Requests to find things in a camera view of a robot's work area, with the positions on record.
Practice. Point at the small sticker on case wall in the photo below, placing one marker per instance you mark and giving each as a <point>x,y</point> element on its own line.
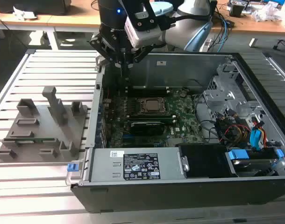
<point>161,63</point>

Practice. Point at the grey case corner bracket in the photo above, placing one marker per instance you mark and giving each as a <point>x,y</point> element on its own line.
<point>101,61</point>

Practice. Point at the green RAM stick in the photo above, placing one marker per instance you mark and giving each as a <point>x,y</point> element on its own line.
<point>43,140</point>

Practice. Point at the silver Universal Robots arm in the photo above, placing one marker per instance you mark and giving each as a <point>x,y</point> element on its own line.
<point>180,35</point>

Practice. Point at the grey power supply box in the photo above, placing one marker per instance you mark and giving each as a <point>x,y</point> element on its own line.
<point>102,168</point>

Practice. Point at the crumpled clear plastic bag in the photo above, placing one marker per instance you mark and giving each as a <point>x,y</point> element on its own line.
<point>268,11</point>

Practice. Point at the blue case latch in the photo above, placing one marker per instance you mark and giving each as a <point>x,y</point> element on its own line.
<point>72,167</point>

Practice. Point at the black label sticker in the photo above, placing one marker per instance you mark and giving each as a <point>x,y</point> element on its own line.
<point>141,166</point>

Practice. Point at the metal drive cage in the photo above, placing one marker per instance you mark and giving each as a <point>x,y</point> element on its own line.
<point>217,95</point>

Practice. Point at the black graphics card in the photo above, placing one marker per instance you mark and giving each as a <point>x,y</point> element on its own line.
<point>147,128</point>

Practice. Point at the wooden desk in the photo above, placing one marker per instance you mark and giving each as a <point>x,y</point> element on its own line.
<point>63,19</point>

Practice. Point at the grey parts rack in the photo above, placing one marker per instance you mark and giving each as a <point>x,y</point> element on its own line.
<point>49,130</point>

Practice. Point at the crumpled white paper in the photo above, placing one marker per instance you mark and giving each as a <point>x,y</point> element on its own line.
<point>24,14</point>

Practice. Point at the black drive bay cover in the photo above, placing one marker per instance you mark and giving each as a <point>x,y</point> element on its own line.
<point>203,161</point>

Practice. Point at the silver CPU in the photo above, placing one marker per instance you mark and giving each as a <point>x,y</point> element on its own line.
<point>155,105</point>

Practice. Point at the green motherboard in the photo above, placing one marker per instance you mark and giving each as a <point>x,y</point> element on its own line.
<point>184,112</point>

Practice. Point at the black RAM slot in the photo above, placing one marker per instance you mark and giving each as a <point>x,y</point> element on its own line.
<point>169,120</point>
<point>147,92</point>
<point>147,87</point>
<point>151,115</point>

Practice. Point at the black device on desk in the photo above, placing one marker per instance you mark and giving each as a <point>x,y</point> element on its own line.
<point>32,7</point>

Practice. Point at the small black box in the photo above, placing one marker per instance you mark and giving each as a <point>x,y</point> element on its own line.
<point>236,10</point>

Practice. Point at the coin cell battery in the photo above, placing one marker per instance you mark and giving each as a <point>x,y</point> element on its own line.
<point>182,95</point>

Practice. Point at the black open PC case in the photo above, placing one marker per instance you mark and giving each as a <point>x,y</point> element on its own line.
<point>156,196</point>

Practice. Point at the silver hard disk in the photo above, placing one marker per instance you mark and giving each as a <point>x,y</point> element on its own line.
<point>247,164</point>

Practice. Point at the blue disk carrier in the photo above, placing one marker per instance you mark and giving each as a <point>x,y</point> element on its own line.
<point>237,155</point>

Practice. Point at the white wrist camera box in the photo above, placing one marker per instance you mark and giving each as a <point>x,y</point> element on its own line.
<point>142,37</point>

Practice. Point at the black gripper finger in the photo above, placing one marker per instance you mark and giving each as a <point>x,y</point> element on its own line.
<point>105,46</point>
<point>142,52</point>

